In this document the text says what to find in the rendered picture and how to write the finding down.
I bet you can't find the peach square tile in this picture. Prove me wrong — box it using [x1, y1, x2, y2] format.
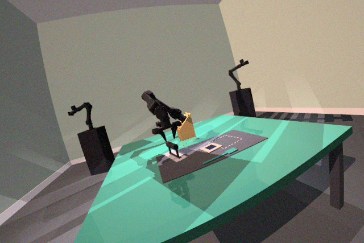
[200, 143, 222, 153]

